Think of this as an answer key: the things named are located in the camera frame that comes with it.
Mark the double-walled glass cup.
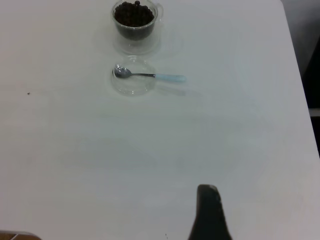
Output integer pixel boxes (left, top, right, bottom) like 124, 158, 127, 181
111, 0, 166, 55

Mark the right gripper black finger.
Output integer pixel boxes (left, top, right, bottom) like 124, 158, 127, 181
187, 184, 233, 240

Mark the steel spoon pale blue handle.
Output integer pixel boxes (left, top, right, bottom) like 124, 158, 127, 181
112, 64, 187, 83

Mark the coffee beans pile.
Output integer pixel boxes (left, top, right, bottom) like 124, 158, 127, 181
114, 0, 155, 41

